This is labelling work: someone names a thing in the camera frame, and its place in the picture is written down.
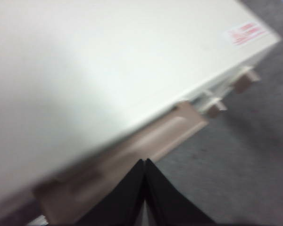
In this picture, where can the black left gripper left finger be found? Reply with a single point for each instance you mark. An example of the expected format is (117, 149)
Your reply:
(125, 202)

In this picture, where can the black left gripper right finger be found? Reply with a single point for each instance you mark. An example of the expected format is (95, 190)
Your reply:
(167, 202)

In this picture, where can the cream Toshiba toaster oven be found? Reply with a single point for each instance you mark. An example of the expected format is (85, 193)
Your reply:
(108, 70)

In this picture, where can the timer knob with beige grip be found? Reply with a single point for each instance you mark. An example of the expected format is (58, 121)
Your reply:
(214, 109)

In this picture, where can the temperature knob with beige grip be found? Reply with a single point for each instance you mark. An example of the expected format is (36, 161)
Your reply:
(245, 81)

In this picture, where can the red warning sticker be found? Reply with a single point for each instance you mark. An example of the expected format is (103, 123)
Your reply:
(245, 34)

